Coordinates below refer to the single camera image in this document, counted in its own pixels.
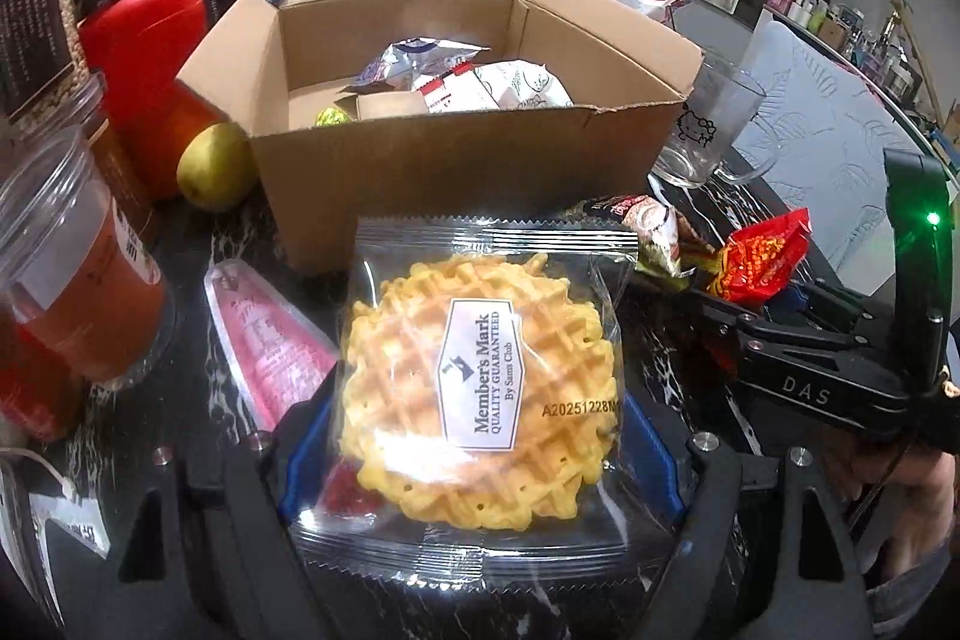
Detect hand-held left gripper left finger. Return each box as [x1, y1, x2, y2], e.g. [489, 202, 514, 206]
[105, 400, 338, 640]

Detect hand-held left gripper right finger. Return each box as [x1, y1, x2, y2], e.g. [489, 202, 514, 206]
[624, 394, 871, 640]

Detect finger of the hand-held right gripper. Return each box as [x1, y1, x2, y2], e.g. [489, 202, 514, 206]
[688, 295, 932, 438]
[766, 282, 895, 342]

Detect red snack packet gold print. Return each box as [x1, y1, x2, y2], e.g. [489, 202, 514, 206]
[709, 209, 815, 305]

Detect brown cardboard box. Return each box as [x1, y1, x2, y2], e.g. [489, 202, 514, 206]
[176, 0, 704, 274]

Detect gold rectangular box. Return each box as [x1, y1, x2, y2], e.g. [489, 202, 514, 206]
[352, 91, 432, 120]

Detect white patterned snack packet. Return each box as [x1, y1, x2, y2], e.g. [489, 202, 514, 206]
[472, 61, 575, 109]

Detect red white packet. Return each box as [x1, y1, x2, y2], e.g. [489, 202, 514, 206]
[420, 61, 500, 112]

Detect silver blue snack packet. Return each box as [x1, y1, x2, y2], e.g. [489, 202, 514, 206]
[358, 38, 492, 86]

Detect person's right forearm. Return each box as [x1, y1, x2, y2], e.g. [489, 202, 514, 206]
[859, 539, 957, 640]

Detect person's right hand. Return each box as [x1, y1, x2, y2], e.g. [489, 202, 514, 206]
[827, 432, 960, 575]

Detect pink snack packet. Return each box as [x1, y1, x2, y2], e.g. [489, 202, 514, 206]
[204, 260, 338, 431]

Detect chair with leaf-pattern cover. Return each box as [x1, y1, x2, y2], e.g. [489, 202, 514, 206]
[731, 6, 935, 251]

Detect green brown snack packet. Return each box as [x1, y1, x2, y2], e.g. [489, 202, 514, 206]
[562, 195, 717, 292]

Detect clear glass mug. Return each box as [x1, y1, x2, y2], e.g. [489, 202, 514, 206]
[649, 47, 781, 187]

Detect row of cosmetic bottles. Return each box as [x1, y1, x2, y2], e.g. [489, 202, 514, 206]
[780, 0, 946, 109]

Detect clear jar red contents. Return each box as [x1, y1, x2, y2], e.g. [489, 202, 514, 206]
[0, 325, 83, 446]

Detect clear jar orange contents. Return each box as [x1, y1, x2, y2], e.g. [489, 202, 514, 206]
[0, 126, 177, 386]

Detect yellow pear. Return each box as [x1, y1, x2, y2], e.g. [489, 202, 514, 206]
[176, 121, 260, 212]

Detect red plastic container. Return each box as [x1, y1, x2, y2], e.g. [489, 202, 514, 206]
[79, 0, 226, 202]

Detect clear jar dark label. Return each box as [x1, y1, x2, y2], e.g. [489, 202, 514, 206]
[0, 0, 87, 120]

